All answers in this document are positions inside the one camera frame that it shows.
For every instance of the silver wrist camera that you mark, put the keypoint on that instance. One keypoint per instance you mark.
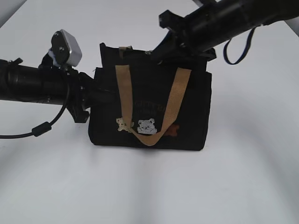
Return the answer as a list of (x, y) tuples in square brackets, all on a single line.
[(65, 49)]

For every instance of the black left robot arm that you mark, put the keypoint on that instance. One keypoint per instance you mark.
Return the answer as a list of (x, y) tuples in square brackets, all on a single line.
[(54, 86)]

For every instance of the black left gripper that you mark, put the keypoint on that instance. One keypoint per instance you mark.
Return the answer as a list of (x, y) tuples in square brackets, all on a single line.
[(99, 92)]

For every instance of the black canvas tote bag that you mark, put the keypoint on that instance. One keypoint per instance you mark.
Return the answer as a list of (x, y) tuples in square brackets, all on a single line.
[(151, 83)]

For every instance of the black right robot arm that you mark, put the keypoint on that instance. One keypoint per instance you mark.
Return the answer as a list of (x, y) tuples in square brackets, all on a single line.
[(215, 22)]

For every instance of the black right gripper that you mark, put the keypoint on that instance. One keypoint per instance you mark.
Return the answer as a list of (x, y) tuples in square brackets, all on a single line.
[(186, 35)]

